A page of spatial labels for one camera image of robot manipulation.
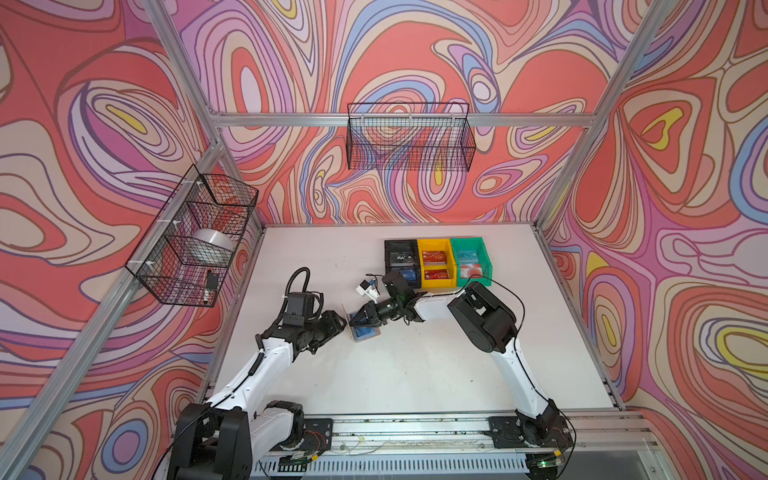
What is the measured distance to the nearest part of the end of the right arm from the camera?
0.82 meters

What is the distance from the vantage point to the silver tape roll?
0.71 meters

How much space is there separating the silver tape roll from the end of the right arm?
0.40 m
